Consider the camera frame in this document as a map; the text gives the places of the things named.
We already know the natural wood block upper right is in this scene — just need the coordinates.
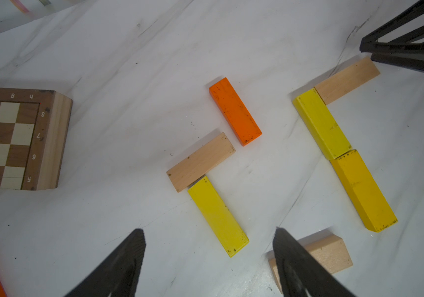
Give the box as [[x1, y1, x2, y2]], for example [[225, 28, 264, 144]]
[[314, 57, 380, 105]]

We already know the orange block upper centre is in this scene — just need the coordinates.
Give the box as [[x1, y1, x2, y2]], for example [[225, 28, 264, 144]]
[[209, 77, 262, 146]]

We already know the natural wood block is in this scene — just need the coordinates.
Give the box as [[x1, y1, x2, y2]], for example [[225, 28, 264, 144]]
[[314, 57, 380, 105], [269, 233, 353, 294], [167, 132, 236, 193]]

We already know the natural wood block centre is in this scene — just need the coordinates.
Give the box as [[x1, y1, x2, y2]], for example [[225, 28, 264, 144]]
[[269, 233, 353, 294]]

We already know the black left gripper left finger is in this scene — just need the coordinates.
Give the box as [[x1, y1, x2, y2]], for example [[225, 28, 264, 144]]
[[67, 228, 146, 297]]

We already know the yellow block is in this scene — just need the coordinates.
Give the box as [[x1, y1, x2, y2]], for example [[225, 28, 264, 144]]
[[187, 176, 249, 257], [292, 88, 353, 160], [331, 150, 398, 233]]

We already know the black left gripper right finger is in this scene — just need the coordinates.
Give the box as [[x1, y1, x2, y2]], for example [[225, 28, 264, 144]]
[[273, 227, 354, 297]]

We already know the natural wood block upper left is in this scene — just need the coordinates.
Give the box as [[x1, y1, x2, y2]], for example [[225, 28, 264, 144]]
[[167, 132, 236, 193]]

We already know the wooden folding chessboard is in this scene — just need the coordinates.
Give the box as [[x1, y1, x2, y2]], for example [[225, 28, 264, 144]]
[[0, 88, 73, 191]]

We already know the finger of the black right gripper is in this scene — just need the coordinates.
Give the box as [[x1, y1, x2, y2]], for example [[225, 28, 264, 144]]
[[370, 22, 424, 78], [360, 1, 424, 54]]

